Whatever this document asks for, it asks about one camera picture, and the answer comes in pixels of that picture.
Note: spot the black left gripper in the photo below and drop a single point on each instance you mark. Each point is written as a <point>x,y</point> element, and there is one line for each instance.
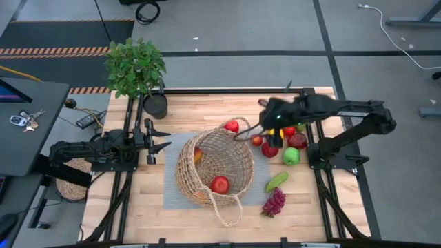
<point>140,138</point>

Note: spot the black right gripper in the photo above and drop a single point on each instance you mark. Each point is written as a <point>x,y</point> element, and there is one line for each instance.
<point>282,112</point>

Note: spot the small red orange fruit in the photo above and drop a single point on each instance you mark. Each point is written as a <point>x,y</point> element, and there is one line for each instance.
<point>257,141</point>

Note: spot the yellow bell pepper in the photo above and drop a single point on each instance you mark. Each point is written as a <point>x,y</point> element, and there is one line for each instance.
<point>282,133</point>

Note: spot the dark red apple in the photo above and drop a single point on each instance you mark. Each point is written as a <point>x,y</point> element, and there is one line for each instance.
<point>269,151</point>

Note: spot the red yellow peach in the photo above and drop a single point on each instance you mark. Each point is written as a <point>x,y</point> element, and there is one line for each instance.
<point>198,155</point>

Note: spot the dark red pomegranate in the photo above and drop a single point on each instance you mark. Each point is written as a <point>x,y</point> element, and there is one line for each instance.
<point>297,141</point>

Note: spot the green apple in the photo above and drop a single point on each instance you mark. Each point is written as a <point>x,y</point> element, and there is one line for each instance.
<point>291,156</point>

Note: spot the green cucumber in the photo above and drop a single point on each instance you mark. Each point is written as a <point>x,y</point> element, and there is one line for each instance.
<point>276,182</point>

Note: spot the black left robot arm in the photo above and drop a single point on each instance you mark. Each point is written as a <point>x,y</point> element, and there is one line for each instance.
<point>79,148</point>

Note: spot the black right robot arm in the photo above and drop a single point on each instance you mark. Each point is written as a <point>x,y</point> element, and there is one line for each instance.
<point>327,105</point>

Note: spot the grey woven placemat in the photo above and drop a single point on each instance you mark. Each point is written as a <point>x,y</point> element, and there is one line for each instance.
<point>170,165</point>

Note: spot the small red apple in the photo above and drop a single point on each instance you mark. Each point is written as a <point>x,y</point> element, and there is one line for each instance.
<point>232,126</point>

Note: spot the black power adapter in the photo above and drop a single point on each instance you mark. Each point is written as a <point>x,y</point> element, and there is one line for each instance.
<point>87,120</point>

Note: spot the green potted plant black pot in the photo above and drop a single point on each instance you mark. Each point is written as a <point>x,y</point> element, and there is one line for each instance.
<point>134,69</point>

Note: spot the purple grape bunch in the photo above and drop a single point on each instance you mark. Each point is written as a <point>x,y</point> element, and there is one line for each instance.
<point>274,203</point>

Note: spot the round wicker stool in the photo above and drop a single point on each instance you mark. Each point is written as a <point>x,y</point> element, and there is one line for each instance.
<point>70,189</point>

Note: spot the black desk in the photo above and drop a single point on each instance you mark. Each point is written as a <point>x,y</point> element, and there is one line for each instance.
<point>34,144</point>

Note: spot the bunch of metal keys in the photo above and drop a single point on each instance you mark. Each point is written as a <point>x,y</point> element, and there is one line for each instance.
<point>32,124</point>

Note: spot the car key fob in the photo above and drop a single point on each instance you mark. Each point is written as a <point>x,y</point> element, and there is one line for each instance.
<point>17,120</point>

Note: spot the black hazard-striped floor mat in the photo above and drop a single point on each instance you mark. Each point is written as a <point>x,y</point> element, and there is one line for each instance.
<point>51,34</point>

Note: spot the computer monitor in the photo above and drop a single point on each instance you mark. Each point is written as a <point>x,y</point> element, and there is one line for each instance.
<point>10,94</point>

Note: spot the grey furniture foot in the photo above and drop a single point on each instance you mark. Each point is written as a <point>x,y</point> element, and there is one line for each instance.
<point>430,112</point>

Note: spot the grey table base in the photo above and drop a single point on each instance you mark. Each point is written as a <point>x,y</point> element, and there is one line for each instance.
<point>413,22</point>

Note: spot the black castor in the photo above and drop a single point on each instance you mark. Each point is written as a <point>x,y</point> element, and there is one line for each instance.
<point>437,75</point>

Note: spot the black aluminium table frame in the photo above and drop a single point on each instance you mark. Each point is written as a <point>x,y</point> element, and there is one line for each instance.
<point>224,91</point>

